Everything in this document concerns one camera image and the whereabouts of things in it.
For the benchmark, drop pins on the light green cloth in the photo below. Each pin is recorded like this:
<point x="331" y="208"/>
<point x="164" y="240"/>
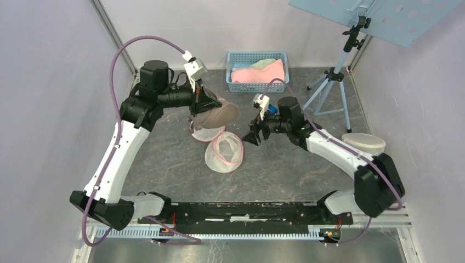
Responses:
<point x="262" y="64"/>

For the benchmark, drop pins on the blue toy car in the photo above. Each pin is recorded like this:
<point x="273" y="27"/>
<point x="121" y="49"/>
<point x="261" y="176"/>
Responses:
<point x="272" y="110"/>

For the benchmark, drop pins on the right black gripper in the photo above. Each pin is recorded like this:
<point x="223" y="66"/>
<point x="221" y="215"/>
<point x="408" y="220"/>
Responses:
<point x="255" y="127"/>

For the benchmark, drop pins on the white round tub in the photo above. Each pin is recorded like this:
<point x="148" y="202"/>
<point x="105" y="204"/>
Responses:
<point x="365" y="142"/>

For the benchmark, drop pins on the light blue perforated board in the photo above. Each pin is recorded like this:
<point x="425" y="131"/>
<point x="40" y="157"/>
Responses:
<point x="394" y="21"/>

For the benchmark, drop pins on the pink cloth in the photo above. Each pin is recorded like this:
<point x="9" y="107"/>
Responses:
<point x="251" y="75"/>

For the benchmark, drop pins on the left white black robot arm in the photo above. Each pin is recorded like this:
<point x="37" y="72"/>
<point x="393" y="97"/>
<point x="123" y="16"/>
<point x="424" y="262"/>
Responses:
<point x="101" y="199"/>

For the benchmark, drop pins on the light blue cable rail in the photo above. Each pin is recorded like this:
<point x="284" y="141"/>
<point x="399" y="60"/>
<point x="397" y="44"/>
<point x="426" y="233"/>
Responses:
<point x="156" y="232"/>

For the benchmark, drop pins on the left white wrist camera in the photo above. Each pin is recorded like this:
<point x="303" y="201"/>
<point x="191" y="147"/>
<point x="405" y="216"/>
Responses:
<point x="194" y="68"/>

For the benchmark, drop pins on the blue tripod stand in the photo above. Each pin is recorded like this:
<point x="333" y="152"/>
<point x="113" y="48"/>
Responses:
<point x="335" y="75"/>

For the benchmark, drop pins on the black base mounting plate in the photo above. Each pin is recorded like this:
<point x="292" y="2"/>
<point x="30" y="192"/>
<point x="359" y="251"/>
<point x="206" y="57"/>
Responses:
<point x="249" y="217"/>

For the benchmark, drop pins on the white mesh laundry bag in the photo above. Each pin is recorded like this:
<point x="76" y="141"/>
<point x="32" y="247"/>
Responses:
<point x="225" y="150"/>

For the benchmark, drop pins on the beige padded bra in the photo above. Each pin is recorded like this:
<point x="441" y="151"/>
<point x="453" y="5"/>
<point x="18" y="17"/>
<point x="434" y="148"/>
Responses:
<point x="216" y="117"/>

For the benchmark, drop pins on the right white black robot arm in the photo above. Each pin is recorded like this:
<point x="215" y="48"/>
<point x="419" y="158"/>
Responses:
<point x="377" y="184"/>

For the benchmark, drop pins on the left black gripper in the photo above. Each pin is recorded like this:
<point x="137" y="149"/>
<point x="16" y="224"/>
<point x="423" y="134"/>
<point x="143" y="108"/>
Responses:
<point x="200" y="101"/>

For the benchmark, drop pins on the blue plastic basket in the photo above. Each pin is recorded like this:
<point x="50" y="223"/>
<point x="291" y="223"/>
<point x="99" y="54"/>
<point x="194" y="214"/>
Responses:
<point x="245" y="59"/>

